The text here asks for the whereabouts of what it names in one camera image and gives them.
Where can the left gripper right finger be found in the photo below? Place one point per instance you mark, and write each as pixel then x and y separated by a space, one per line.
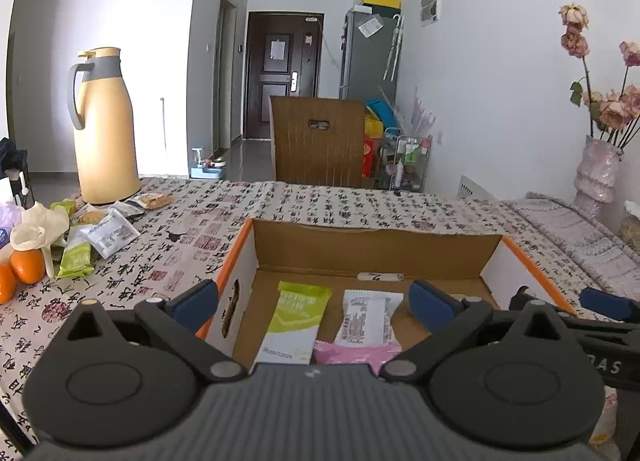
pixel 452 324

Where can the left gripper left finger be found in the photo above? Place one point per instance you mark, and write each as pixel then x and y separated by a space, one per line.
pixel 173 326

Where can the white printed snack packet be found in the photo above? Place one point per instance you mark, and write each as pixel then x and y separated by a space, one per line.
pixel 367 318

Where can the green nut bar packet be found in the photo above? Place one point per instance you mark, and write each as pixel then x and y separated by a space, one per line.
pixel 294 325

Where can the pink snack packet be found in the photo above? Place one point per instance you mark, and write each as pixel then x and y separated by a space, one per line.
pixel 375 357

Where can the red cardboard snack box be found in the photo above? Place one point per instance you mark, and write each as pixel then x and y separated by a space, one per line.
pixel 266 253

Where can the grey folded table runner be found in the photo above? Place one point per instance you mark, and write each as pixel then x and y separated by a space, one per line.
pixel 589 243

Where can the white packet on table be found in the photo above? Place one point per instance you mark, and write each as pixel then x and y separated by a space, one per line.
pixel 111 234

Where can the green packet on table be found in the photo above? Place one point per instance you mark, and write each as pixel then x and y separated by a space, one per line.
pixel 76 260

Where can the pink textured vase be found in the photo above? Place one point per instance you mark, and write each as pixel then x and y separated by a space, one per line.
pixel 596 176

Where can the orange fruit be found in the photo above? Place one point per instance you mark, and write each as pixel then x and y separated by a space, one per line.
pixel 7 283
pixel 28 266

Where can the yellow thermos jug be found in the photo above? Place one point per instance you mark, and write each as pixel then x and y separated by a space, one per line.
pixel 101 113

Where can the cream crumpled bag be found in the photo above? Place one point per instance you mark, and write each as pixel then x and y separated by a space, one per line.
pixel 40 227

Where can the dried pink roses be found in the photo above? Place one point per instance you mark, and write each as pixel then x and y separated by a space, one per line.
pixel 610 96

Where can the wooden chair back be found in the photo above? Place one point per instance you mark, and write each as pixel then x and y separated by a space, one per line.
pixel 317 141

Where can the grey refrigerator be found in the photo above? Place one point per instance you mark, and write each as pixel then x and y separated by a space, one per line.
pixel 366 69

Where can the dark front door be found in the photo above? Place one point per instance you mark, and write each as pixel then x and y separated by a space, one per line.
pixel 283 59

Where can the wire storage rack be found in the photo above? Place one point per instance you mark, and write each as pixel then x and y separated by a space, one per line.
pixel 402 162

